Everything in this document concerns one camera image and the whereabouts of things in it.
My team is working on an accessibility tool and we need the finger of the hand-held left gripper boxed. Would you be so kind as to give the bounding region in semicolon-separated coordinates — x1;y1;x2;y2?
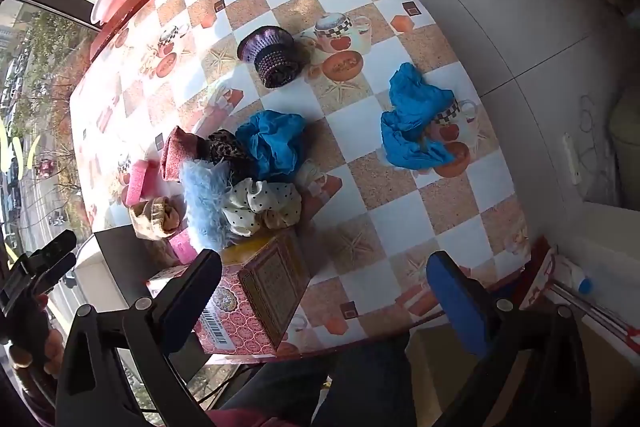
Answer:
29;229;77;269
31;253;77;297

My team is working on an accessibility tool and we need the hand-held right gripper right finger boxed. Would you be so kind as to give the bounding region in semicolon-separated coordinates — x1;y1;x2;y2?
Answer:
426;250;608;427

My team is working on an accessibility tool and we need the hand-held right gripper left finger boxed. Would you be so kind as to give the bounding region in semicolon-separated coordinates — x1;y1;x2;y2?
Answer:
55;248;223;427

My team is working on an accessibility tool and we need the tan velvet scrunchie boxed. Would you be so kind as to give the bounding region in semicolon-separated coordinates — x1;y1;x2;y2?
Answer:
129;194;183;240

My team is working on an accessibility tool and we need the light blue fluffy scrunchie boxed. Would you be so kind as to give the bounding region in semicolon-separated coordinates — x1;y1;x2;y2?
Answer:
179;159;236;250

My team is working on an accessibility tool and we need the person's left hand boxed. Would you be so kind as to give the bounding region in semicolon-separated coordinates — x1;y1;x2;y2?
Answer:
10;293;67;379

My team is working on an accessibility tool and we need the small pink foam piece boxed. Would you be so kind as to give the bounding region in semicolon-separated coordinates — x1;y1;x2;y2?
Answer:
167;229;198;265

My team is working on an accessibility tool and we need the pink patterned cardboard box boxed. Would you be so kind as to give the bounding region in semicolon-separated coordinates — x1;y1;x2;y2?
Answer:
146;229;312;356

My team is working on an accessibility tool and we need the pink fuzzy scrunchie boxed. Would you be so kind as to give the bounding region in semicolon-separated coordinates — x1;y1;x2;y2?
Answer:
125;159;161;208

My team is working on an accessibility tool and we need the white bottle with blue cap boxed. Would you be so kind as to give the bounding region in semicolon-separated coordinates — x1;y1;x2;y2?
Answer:
550;252;593;295

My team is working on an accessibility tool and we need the cream polka dot scrunchie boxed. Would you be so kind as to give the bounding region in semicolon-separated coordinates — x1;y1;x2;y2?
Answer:
220;179;303;238

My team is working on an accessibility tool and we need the person's leg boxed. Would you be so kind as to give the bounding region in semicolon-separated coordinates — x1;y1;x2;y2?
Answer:
220;332;418;427

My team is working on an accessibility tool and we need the dark red scrunchie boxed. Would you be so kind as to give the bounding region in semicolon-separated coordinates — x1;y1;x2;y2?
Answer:
160;127;211;182

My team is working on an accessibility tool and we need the leopard print scrunchie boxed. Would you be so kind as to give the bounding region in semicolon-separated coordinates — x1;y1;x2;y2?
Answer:
205;131;258;180

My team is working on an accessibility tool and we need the blue satin scrunchie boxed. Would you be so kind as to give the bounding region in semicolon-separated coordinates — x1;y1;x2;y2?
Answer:
235;109;308;182

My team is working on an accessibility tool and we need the white power strip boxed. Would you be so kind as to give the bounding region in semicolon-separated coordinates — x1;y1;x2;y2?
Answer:
562;132;586;185

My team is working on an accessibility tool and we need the blue crumpled cloth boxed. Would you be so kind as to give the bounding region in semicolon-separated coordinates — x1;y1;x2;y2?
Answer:
380;63;456;170

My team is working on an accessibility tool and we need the checked printed tablecloth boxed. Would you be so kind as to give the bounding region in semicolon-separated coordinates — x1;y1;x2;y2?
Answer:
70;0;531;353

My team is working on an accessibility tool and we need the purple striped knit hat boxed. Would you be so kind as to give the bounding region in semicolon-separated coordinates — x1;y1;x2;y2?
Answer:
237;26;303;88

